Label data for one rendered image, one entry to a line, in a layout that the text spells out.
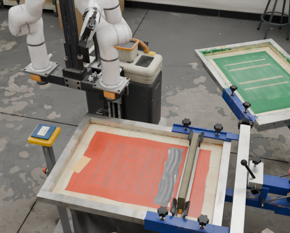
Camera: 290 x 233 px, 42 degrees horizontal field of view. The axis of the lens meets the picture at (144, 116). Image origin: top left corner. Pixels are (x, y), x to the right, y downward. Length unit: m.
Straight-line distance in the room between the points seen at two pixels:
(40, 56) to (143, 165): 0.83
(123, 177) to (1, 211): 1.44
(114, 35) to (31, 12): 0.41
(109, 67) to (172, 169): 0.60
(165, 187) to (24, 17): 1.05
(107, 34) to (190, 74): 2.41
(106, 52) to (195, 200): 0.82
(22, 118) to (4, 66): 1.00
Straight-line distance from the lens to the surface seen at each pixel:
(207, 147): 1.94
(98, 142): 1.95
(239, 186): 1.68
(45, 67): 2.20
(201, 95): 3.88
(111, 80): 1.98
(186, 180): 1.63
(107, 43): 1.86
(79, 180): 1.79
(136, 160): 1.85
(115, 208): 1.63
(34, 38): 2.11
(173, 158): 1.85
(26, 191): 3.09
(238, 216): 1.58
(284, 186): 1.73
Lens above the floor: 2.30
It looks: 40 degrees down
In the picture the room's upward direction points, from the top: straight up
